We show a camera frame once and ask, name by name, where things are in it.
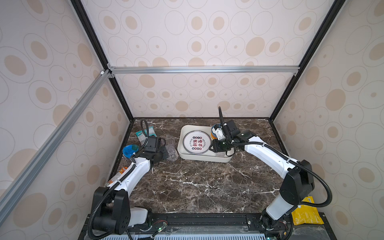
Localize blue bowl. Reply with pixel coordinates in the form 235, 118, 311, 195
211, 124, 221, 136

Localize clear plastic cup front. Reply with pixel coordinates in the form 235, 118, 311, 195
166, 145, 179, 162

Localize white plate red green characters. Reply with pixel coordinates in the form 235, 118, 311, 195
183, 131, 212, 155

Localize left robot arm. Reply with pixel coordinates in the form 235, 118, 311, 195
87, 136, 168, 240

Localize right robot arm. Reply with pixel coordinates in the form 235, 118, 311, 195
210, 129, 333, 229

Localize white plastic bin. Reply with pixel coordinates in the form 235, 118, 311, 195
177, 125, 232, 163

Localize green snack packet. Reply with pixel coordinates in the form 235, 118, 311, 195
134, 125, 157, 146

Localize blue lidded cup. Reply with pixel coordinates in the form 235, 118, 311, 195
122, 145, 139, 159

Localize orange snack packet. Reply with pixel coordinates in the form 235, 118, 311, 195
106, 167, 128, 187

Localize yellow snack bag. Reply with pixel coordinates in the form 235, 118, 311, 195
292, 205, 324, 226

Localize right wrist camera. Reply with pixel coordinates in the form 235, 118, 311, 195
215, 120, 241, 140

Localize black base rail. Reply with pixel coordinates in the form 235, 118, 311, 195
78, 212, 337, 240

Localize horizontal aluminium rail back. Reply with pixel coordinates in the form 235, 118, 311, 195
111, 66, 300, 75

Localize aluminium rail left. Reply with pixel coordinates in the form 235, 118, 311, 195
1, 70, 111, 225

